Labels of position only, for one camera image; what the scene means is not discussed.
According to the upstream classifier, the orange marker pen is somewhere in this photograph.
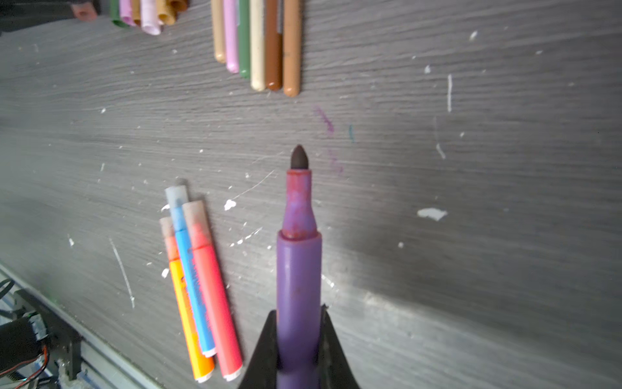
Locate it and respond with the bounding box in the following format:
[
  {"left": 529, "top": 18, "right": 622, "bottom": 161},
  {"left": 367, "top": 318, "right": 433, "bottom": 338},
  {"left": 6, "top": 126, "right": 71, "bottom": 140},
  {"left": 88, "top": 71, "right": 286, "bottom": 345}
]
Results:
[{"left": 160, "top": 217, "right": 215, "bottom": 383}]

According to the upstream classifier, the red pink marker pen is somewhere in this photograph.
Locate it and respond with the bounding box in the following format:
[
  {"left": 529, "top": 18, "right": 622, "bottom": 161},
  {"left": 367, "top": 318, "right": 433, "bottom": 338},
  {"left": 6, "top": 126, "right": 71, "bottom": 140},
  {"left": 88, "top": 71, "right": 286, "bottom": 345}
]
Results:
[{"left": 182, "top": 201, "right": 243, "bottom": 382}]

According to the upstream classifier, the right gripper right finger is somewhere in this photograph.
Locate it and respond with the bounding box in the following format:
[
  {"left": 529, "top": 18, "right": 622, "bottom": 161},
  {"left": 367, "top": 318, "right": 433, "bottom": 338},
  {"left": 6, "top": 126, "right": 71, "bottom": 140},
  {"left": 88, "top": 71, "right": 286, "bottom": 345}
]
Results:
[{"left": 317, "top": 305, "right": 360, "bottom": 389}]

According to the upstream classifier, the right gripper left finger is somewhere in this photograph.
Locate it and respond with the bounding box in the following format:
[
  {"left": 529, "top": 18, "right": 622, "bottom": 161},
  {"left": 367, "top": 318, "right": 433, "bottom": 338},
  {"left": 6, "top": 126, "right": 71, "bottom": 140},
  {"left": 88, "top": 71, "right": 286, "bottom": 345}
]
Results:
[{"left": 238, "top": 311, "right": 279, "bottom": 389}]

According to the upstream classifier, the cream beige marker pen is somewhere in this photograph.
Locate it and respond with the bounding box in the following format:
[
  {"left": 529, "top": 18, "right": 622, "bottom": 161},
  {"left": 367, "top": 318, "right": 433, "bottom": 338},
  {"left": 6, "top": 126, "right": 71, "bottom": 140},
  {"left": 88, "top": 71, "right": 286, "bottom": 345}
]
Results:
[{"left": 249, "top": 0, "right": 266, "bottom": 92}]

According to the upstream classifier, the purple pink pen cap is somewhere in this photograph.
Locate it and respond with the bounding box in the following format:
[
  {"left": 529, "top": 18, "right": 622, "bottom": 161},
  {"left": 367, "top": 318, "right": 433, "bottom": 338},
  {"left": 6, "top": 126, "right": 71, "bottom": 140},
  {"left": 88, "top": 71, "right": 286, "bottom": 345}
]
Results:
[{"left": 118, "top": 0, "right": 135, "bottom": 27}]

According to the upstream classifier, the purple marker pen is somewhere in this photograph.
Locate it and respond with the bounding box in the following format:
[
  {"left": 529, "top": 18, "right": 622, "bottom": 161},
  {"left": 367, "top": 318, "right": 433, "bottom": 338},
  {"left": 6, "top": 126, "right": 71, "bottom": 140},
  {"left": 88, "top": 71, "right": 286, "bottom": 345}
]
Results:
[{"left": 276, "top": 145, "right": 322, "bottom": 388}]

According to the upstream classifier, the brown pen cap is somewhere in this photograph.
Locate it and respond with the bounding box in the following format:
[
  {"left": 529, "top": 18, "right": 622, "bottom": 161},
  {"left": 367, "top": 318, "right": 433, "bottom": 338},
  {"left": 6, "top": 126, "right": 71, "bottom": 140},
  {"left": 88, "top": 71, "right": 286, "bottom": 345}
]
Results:
[{"left": 168, "top": 0, "right": 189, "bottom": 12}]

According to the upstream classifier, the tan brown marker pen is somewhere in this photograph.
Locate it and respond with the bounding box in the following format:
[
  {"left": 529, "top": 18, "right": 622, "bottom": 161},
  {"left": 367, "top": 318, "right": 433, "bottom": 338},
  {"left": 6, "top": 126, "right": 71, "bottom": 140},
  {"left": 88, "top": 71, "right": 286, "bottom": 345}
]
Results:
[{"left": 210, "top": 0, "right": 226, "bottom": 64}]

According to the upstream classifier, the tan pen cap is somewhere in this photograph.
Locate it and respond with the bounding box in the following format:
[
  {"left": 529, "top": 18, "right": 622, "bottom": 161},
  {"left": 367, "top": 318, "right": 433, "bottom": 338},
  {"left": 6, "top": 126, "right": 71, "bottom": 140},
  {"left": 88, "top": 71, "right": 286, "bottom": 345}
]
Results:
[{"left": 155, "top": 0, "right": 177, "bottom": 25}]

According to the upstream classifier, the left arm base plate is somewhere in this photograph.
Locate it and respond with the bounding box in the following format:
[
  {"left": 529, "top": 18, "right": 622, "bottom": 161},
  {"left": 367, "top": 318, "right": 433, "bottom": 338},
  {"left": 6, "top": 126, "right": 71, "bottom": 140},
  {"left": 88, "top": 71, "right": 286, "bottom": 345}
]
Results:
[{"left": 1, "top": 289, "right": 82, "bottom": 388}]

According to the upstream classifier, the green pen cap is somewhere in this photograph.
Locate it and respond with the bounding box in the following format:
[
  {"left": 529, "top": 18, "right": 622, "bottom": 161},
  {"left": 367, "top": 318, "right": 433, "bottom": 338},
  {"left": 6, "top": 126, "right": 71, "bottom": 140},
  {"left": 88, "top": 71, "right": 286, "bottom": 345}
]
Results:
[{"left": 109, "top": 0, "right": 127, "bottom": 28}]

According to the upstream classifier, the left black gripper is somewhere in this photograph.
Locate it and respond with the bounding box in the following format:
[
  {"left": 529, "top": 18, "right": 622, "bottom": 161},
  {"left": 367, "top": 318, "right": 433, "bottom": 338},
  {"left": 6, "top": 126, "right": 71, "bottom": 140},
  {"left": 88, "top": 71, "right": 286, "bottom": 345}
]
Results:
[{"left": 1, "top": 0, "right": 100, "bottom": 32}]

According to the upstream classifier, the ochre pen cap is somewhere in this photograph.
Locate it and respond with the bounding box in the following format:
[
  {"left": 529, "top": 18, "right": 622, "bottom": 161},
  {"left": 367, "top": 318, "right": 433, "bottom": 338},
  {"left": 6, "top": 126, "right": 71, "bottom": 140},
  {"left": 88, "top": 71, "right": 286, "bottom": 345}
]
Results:
[{"left": 131, "top": 0, "right": 141, "bottom": 26}]

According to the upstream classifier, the aluminium front rail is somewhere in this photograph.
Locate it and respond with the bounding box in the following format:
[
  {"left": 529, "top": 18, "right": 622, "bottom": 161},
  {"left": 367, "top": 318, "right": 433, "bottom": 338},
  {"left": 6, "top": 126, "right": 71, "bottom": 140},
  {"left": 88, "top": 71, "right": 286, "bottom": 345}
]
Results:
[{"left": 1, "top": 265, "right": 163, "bottom": 388}]

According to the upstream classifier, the blue marker pen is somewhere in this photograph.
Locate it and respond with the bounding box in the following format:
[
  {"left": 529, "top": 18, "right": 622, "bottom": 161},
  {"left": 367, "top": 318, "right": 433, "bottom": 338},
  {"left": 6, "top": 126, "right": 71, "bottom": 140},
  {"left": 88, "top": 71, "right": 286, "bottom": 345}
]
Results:
[{"left": 165, "top": 185, "right": 216, "bottom": 358}]

